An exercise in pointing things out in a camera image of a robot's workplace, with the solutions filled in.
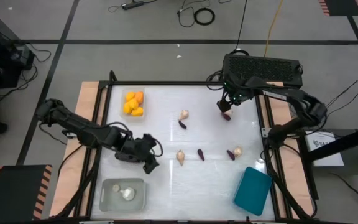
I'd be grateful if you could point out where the yellow floor cable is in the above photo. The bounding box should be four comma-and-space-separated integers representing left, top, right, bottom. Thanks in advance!
264, 0, 285, 58

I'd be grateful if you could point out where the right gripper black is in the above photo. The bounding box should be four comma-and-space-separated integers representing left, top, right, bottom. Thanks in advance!
217, 77, 256, 113

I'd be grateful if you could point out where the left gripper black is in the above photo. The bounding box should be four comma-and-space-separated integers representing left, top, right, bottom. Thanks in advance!
114, 133, 163, 175

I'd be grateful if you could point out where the coiled black cable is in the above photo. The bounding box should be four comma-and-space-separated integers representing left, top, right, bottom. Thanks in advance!
193, 7, 216, 26

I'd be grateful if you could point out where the large white garlic bulb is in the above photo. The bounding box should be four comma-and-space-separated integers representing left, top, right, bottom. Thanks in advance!
122, 187, 136, 202

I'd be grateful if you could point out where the light wooden table board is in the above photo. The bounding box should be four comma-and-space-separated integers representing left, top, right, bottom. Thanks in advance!
258, 81, 316, 218
48, 81, 108, 218

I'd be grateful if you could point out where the teal plastic bin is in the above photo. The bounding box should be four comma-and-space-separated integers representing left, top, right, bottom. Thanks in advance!
233, 166, 273, 217

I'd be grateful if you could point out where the long black floor cable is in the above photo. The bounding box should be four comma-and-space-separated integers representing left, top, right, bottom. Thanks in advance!
230, 0, 249, 55

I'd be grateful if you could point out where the black power strip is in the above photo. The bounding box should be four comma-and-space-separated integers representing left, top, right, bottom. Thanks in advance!
121, 0, 145, 11

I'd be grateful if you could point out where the clear plastic bin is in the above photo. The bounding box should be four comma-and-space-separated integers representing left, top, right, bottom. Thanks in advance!
119, 88, 146, 122

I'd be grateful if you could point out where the black equipment stack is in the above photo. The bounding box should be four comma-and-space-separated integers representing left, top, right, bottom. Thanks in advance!
0, 16, 36, 90

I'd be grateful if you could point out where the black perforated computer case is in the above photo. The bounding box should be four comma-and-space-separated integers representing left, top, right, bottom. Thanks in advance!
221, 53, 304, 90

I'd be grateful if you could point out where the black aluminium table frame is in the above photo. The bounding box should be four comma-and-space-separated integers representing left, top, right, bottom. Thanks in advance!
56, 70, 319, 224

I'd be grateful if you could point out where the gray plastic bin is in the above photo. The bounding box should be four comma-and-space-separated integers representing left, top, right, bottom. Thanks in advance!
99, 177, 147, 213

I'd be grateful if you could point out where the small hazard-striped floor mat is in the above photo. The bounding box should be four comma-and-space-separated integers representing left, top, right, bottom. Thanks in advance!
318, 0, 358, 17

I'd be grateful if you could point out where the white paper sheet with logo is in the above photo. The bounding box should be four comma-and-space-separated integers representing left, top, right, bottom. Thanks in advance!
305, 130, 345, 167

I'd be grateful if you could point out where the black metal stand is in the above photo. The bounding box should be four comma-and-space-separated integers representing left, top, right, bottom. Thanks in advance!
305, 121, 358, 200

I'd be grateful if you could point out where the large hazard-striped floor mat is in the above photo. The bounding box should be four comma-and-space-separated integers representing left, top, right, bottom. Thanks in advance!
0, 164, 53, 224

